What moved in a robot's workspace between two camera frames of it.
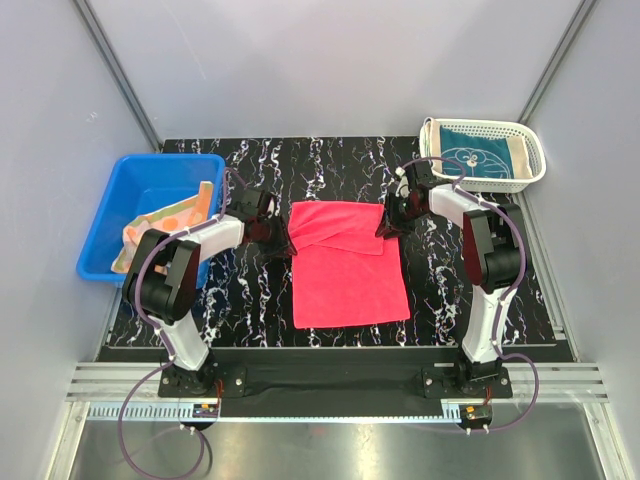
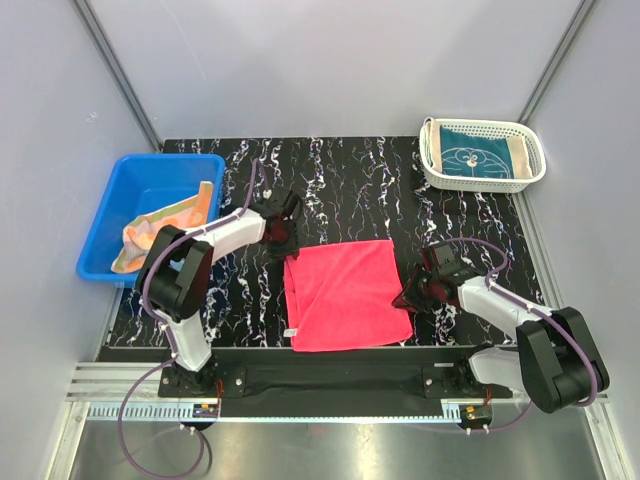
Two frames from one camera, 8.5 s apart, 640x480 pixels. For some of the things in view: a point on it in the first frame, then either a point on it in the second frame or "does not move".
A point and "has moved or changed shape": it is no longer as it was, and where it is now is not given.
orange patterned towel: [168, 221] does not move
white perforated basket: [498, 127] does not move
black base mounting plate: [335, 374] does not move
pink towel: [345, 271] has moved or changed shape
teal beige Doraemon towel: [483, 155] does not move
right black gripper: [389, 224] to [408, 298]
